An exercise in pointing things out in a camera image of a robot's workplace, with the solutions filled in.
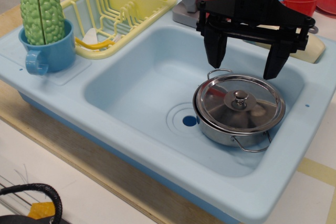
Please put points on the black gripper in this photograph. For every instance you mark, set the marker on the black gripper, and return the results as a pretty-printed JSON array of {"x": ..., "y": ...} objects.
[{"x": 221, "y": 19}]

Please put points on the steel pot lid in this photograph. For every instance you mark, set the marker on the steel pot lid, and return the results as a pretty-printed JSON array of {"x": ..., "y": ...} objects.
[{"x": 238, "y": 103}]

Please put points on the cream plastic bottle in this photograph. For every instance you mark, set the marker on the cream plastic bottle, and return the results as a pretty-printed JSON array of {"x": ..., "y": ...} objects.
[{"x": 314, "y": 48}]

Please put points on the grey plastic utensil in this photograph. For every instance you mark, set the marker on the grey plastic utensil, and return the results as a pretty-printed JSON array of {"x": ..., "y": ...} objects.
[{"x": 314, "y": 30}]

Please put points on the grey toy faucet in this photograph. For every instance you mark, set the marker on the grey toy faucet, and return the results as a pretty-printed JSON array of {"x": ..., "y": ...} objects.
[{"x": 186, "y": 12}]

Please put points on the red plastic cup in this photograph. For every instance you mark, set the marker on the red plastic cup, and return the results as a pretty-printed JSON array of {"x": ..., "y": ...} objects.
[{"x": 306, "y": 7}]

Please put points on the light blue toy sink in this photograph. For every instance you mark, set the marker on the light blue toy sink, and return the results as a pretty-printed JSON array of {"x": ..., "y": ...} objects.
[{"x": 138, "y": 103}]

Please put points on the yellow plastic utensil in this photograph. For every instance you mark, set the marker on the yellow plastic utensil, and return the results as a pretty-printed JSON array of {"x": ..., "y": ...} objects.
[{"x": 104, "y": 44}]

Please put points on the yellow dish rack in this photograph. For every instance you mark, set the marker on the yellow dish rack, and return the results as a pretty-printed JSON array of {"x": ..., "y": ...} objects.
[{"x": 111, "y": 18}]

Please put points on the blue plastic mug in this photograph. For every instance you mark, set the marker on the blue plastic mug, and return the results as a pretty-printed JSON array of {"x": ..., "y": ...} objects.
[{"x": 54, "y": 57}]

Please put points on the green bitter melon toy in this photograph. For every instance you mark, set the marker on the green bitter melon toy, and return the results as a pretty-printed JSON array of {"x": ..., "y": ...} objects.
[{"x": 43, "y": 21}]

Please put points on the yellow tape piece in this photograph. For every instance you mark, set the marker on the yellow tape piece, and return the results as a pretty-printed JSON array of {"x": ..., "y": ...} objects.
[{"x": 41, "y": 210}]

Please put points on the steel pot with handles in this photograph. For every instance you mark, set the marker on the steel pot with handles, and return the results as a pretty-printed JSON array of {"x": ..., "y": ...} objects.
[{"x": 243, "y": 141}]

